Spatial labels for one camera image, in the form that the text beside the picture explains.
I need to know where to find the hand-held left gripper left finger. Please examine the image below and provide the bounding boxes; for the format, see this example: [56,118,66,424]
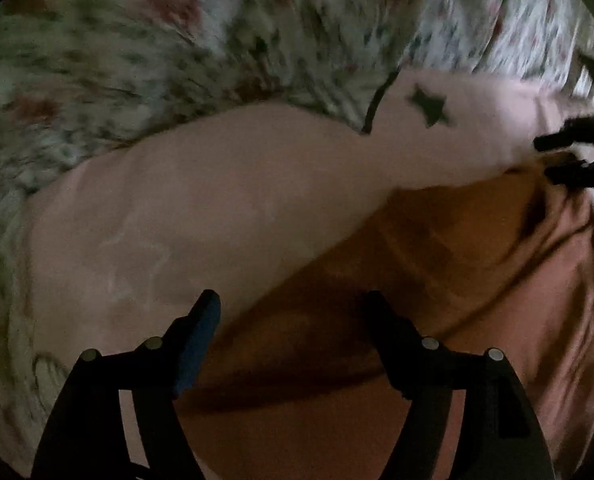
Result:
[31,289,222,480]

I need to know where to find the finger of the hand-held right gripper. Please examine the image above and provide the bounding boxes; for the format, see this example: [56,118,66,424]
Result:
[544,159,594,197]
[534,115,594,154]

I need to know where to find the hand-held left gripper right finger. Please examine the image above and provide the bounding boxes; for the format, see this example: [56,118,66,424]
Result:
[361,290,555,480]

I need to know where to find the brown towel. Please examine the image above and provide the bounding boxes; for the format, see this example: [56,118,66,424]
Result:
[177,167,594,480]

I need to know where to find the pink bed sheet plaid hearts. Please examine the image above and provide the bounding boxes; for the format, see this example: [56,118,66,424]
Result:
[24,67,594,480]

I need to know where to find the white floral quilt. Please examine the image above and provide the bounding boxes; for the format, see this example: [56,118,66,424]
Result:
[0,0,594,476]

